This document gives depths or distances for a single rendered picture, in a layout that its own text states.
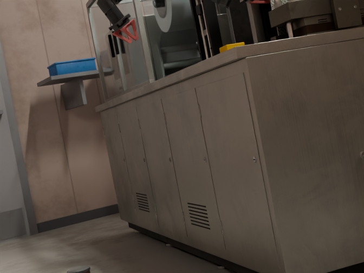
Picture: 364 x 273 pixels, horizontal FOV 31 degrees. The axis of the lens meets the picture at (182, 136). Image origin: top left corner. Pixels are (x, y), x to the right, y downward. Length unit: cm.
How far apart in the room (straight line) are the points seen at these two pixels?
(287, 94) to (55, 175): 368
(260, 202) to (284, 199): 10
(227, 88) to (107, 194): 359
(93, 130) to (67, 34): 86
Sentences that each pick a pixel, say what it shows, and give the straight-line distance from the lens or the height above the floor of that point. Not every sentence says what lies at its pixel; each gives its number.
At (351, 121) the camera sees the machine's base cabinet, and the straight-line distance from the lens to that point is 234.
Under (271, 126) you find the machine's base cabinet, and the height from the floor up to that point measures 62.
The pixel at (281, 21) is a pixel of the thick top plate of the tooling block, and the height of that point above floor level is 98.
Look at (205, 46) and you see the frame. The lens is 287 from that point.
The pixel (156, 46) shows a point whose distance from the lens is 344.
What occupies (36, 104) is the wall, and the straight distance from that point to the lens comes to 565.
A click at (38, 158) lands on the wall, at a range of 562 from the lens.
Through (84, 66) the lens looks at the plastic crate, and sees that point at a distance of 533.
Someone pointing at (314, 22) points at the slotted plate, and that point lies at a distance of 239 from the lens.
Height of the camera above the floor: 70
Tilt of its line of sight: 1 degrees down
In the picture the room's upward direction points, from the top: 11 degrees counter-clockwise
